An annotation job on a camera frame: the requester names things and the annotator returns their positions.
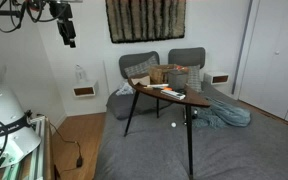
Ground white floating nightstand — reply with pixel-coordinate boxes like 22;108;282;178
203;71;230;86
72;79;100;98

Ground grey bed mattress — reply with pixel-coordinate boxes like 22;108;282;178
93;81;288;180

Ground striped shaggy wall rug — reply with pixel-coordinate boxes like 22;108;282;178
104;0;187;44

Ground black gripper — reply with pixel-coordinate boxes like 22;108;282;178
57;19;77;49

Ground white remote controller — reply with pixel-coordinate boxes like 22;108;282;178
160;88;187;101

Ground dark grey pillow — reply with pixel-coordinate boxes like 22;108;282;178
105;89;172;121

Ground white crumpled cloth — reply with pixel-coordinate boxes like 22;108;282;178
116;80;136;97

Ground red capped marker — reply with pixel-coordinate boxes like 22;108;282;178
176;65;190;73

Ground grey plaid pillow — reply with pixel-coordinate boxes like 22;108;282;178
123;55;160;79
183;64;203;93

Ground white closet doors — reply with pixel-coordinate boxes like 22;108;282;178
238;0;288;129

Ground thick white marker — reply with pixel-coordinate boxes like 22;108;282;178
146;83;169;88

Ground dark wooden side table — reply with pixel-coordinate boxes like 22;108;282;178
123;76;212;179

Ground black floor power cable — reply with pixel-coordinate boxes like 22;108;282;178
47;121;83;161

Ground grey square container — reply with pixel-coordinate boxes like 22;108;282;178
167;69;189;92

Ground grey wall trim strip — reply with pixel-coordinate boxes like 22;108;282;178
231;0;254;96

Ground black power adapter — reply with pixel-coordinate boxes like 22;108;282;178
76;155;84;169

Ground brown paper envelope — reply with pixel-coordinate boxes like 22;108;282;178
130;75;152;87

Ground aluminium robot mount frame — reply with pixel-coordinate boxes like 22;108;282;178
2;114;56;180

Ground blue knitted blanket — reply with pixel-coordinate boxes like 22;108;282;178
192;96;252;129

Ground black metal mount rod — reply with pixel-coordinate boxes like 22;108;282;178
0;9;22;18

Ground clear plastic bottle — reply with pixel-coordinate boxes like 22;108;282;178
74;64;88;84

